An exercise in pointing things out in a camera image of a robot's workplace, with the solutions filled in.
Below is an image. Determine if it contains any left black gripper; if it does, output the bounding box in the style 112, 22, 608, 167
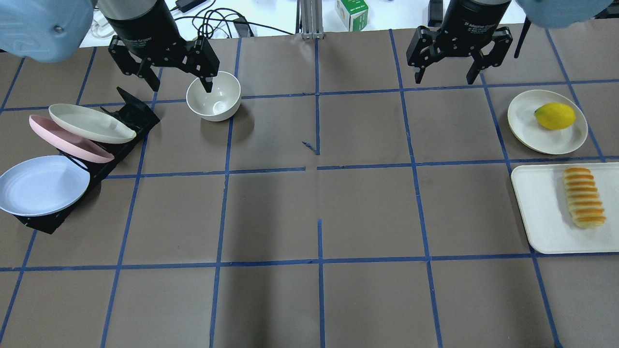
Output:
103, 0, 220, 93

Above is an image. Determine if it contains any yellow lemon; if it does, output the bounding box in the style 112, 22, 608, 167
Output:
533, 102, 576, 131

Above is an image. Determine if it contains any aluminium frame post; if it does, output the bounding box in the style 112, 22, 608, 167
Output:
295, 0, 324, 40

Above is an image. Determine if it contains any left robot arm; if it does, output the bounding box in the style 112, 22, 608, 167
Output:
0, 0, 220, 92

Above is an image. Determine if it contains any black power adapter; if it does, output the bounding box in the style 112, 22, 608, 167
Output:
173, 0, 206, 13

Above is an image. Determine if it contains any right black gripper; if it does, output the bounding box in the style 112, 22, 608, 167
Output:
406, 0, 513, 85

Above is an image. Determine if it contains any white ceramic bowl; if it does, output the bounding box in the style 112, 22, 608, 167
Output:
186, 71, 241, 122

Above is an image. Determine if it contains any green white carton box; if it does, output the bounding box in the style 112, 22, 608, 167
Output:
335, 0, 369, 32

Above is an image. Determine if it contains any pink plate in rack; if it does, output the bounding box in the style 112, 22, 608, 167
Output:
29, 115, 114, 163

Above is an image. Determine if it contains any white rectangular tray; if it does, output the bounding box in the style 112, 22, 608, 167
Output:
511, 162, 619, 255

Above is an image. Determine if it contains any cream plate with lemon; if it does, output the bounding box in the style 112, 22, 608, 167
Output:
508, 89, 589, 155

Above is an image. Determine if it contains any cream plate in rack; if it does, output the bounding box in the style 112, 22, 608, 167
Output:
48, 103, 137, 145

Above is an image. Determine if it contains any light blue plate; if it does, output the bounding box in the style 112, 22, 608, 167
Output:
0, 156, 91, 217

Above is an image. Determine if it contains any striped bread loaf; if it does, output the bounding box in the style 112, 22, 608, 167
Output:
563, 167, 606, 229

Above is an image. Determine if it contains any black dish rack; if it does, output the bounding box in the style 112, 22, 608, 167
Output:
11, 88, 160, 234

